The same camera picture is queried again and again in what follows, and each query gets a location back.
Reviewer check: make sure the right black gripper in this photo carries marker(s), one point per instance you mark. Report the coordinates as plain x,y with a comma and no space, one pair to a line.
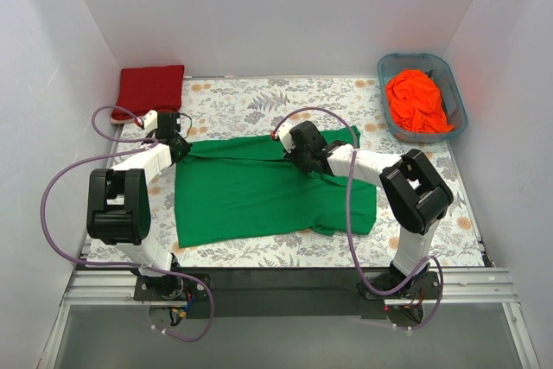
300,161

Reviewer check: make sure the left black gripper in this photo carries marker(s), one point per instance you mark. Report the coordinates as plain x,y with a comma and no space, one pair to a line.
181,149

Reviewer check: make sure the green t-shirt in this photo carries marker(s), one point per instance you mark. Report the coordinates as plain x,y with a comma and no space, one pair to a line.
244,188

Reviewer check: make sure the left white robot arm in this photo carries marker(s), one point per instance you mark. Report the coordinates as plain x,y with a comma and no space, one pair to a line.
118,211

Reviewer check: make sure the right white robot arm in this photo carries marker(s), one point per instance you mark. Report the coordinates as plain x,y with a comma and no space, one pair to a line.
418,196

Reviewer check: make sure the folded red t-shirt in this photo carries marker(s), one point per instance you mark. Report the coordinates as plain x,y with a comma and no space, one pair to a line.
143,89

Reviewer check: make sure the folded pink cloth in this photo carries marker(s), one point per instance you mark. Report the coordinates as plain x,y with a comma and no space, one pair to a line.
137,121

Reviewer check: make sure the floral table mat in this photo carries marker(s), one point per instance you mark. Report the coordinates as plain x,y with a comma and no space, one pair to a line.
223,109

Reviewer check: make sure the orange t-shirt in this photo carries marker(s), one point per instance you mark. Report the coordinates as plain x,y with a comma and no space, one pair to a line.
415,103

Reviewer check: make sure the blue plastic bin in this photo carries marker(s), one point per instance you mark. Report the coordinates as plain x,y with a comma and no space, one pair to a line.
440,73

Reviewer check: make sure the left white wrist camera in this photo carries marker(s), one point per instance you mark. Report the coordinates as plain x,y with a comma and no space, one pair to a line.
149,121

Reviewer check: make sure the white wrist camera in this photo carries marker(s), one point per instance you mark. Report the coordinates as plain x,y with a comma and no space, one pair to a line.
149,121
283,135

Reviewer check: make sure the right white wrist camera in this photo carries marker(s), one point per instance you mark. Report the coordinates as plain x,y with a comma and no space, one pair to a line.
283,135

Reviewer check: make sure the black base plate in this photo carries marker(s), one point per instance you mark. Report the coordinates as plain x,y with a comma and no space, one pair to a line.
266,292

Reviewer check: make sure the aluminium frame rail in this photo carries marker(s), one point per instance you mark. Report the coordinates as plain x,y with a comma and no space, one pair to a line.
461,285

